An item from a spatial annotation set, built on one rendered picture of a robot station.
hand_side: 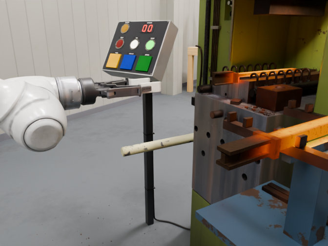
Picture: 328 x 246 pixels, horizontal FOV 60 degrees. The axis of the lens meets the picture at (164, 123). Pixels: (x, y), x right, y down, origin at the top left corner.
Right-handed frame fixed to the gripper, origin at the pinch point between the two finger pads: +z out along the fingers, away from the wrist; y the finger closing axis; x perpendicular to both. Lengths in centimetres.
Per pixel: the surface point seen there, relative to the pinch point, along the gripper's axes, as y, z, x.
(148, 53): -45, 22, 5
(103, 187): -113, 13, -100
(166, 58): -41, 29, 3
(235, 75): 2.3, 33.6, 0.8
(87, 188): -117, 2, -100
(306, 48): -7, 83, 8
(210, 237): 0, 29, -69
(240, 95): 4.2, 34.9, -6.4
